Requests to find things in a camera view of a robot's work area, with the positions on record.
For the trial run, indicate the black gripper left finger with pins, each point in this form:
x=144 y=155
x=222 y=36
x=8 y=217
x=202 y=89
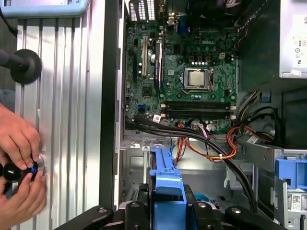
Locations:
x=144 y=210

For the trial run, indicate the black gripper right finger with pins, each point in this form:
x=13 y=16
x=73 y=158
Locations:
x=196 y=215

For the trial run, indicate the hard disk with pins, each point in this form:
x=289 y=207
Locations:
x=165 y=172

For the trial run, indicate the metal disk bay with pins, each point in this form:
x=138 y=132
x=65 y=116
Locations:
x=134 y=163

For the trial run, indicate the person's right hand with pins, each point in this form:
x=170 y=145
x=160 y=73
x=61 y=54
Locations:
x=24 y=201

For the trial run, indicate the person's left hand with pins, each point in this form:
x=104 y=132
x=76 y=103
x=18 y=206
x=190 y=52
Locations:
x=19 y=139

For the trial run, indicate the metal optical drive cage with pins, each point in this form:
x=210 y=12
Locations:
x=263 y=153

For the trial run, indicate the black RAM slot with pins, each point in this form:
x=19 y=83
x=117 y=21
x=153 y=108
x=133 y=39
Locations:
x=199 y=112
x=199 y=108
x=199 y=103
x=199 y=117

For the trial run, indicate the blue drive latch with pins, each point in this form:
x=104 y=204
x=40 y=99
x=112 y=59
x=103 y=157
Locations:
x=287 y=170

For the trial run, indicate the green motherboard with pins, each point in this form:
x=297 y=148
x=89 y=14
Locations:
x=148 y=100

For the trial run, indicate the black open PC case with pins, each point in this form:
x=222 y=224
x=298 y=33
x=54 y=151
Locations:
x=109 y=95

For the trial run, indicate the CPU socket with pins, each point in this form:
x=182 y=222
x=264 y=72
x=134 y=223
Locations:
x=208 y=81

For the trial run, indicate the silver CPU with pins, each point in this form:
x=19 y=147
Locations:
x=196 y=78

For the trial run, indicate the black graphics card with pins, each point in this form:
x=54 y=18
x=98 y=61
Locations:
x=158 y=72

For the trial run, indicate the black expansion slot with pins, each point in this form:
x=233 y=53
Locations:
x=135 y=60

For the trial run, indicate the white expansion slot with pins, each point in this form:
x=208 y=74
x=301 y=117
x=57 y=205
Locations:
x=144 y=57

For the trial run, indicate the blue VGA port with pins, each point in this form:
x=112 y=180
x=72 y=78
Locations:
x=183 y=24

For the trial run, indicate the grey power supply unit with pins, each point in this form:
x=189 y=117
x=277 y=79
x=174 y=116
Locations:
x=292 y=36

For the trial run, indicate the black case fan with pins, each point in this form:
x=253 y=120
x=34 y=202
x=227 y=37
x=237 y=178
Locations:
x=211 y=12

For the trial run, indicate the pale blue teach pendant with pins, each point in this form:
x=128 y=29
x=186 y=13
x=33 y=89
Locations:
x=36 y=10

